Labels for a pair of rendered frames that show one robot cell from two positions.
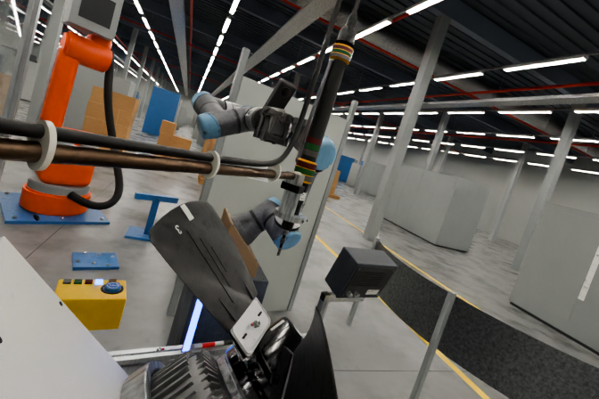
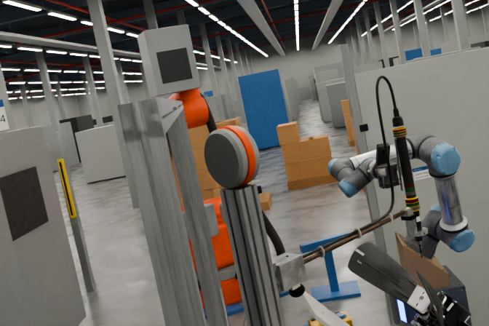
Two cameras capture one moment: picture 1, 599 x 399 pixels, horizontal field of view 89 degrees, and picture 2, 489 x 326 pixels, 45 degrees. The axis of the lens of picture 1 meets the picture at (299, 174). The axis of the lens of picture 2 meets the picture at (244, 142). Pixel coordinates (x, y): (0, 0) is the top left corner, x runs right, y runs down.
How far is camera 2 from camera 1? 1.48 m
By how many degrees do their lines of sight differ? 28
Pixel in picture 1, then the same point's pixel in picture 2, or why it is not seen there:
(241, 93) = (360, 93)
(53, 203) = (227, 289)
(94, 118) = (201, 170)
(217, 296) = (392, 287)
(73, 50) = not seen: hidden behind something
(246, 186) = (418, 191)
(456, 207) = not seen: outside the picture
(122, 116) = not seen: hidden behind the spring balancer
